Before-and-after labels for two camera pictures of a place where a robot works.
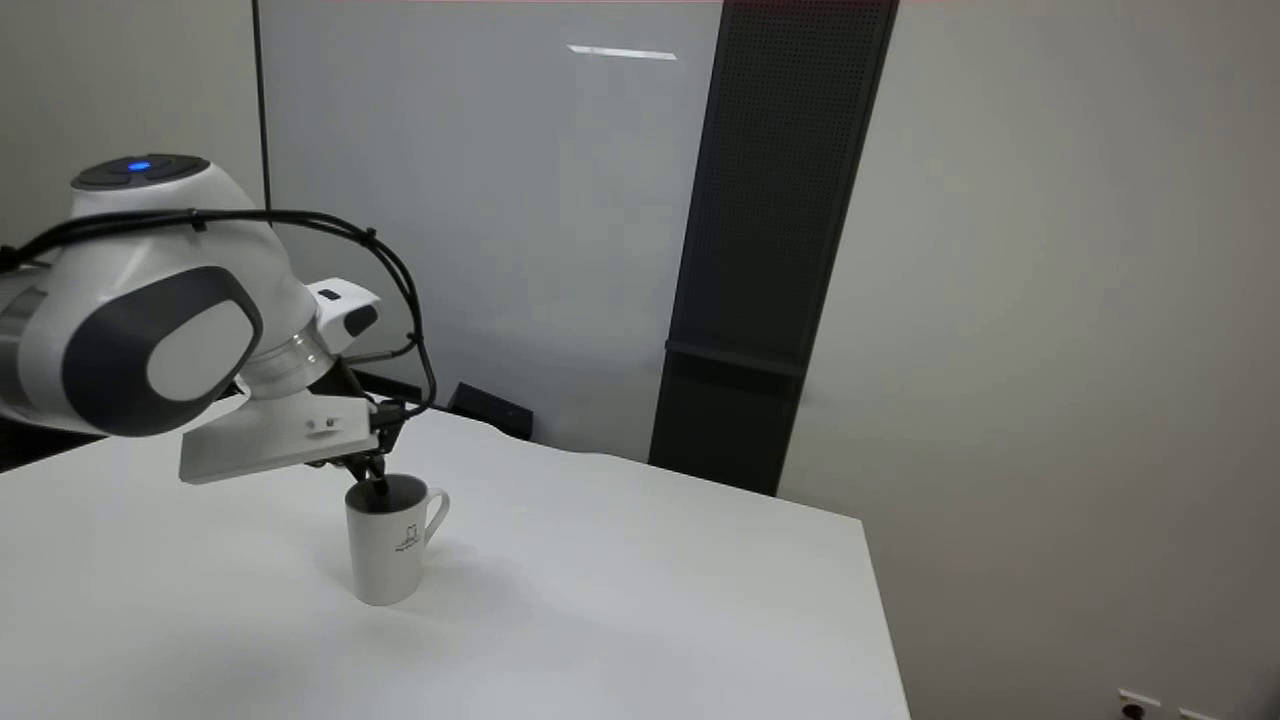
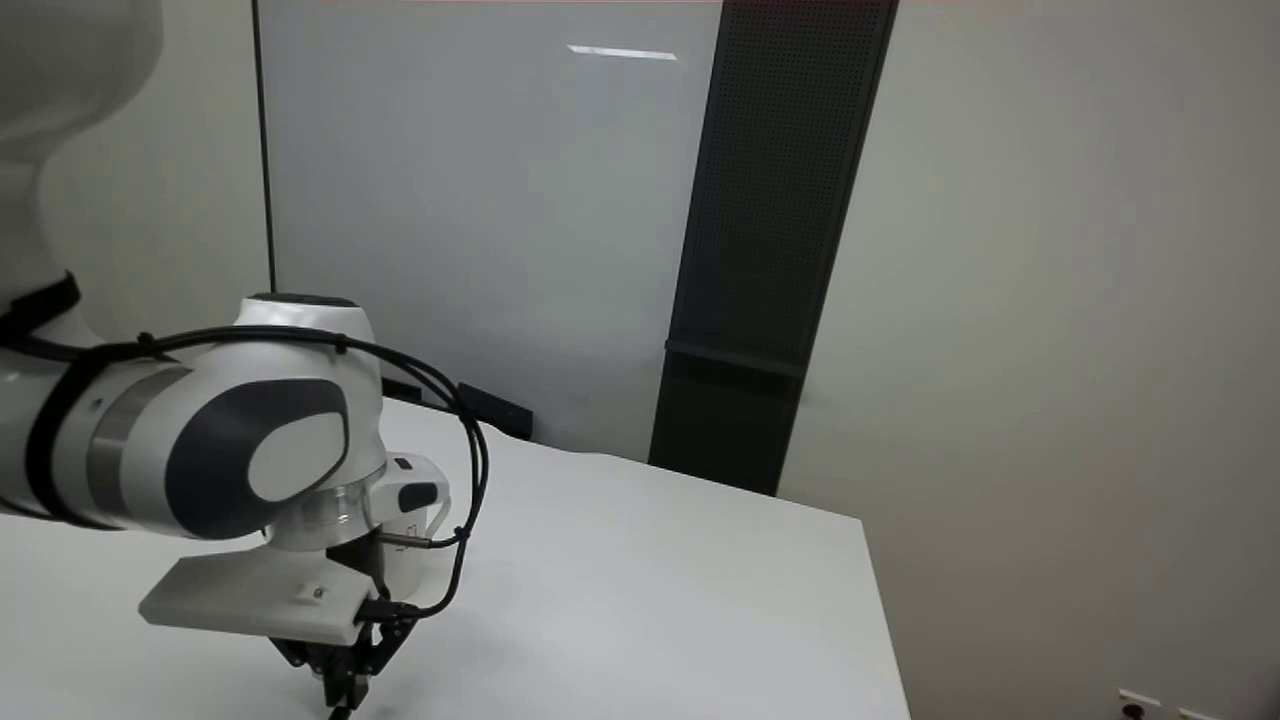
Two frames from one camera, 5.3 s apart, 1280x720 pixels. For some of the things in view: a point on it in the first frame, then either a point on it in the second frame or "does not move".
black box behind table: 495,411 does not move
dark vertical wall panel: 787,106 does not move
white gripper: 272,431 → 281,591
